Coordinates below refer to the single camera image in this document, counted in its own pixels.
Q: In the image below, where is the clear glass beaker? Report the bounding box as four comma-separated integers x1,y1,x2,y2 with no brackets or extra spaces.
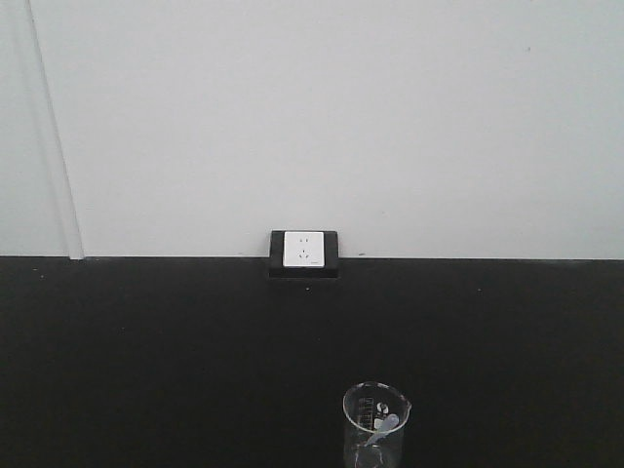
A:
342,381,412,468

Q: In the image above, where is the clear plastic dropper pipette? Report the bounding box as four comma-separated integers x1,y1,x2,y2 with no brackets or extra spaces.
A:
365,413,401,447

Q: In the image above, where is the white wall power socket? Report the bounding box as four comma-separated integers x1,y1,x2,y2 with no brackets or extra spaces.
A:
283,231,325,268

